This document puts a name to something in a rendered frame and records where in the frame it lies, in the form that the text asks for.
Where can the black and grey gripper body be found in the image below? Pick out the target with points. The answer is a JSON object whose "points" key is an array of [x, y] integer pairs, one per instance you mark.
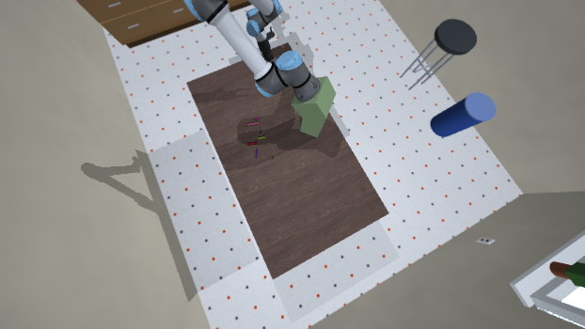
{"points": [[264, 45]]}

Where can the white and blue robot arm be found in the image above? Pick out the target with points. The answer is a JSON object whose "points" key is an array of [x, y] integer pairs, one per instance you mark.
{"points": [[290, 68]]}

